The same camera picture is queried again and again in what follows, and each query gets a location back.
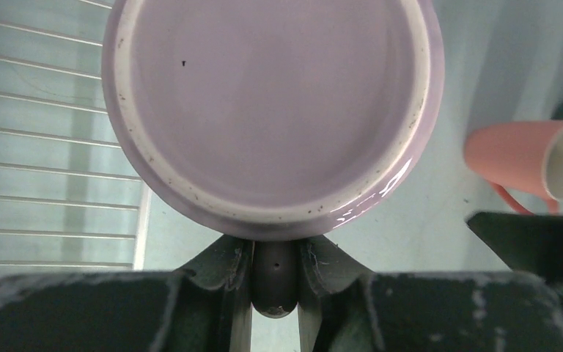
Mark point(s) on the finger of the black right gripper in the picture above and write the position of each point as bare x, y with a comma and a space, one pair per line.
530, 246

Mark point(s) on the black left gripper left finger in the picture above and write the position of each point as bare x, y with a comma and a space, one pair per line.
201, 306

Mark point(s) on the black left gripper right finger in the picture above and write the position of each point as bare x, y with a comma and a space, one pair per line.
344, 306

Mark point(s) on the pink mug white inside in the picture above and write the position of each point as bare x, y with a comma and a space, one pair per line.
526, 156

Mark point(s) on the lilac mug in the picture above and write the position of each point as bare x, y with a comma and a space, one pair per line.
273, 121

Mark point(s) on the metal wire dish rack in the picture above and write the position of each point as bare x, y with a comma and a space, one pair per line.
69, 199

